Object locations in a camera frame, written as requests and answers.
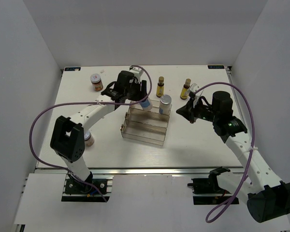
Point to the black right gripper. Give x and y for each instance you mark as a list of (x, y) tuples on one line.
[(187, 110)]

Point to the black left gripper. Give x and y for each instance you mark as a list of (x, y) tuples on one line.
[(141, 94)]

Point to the white blue jar silver lid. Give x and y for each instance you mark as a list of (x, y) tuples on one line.
[(146, 104)]

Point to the yellow-label oil bottle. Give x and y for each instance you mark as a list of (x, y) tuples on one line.
[(185, 90), (160, 87)]

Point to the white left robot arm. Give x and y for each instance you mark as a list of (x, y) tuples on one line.
[(68, 138)]

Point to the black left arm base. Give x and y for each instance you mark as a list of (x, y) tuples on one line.
[(74, 191)]

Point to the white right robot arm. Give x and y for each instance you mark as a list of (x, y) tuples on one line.
[(266, 195)]

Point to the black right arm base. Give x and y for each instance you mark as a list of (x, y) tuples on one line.
[(206, 190)]

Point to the clear three-tier organizer rack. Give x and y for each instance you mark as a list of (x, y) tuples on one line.
[(148, 127)]

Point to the blue label right corner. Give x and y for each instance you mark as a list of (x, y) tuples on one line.
[(215, 67)]

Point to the blue label corner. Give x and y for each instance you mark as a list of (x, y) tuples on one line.
[(72, 69), (215, 67)]

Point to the brown jar white red lid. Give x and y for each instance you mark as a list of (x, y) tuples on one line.
[(96, 82)]

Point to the blue label left corner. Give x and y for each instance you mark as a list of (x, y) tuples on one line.
[(72, 69)]

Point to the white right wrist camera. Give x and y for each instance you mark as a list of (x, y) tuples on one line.
[(194, 93)]

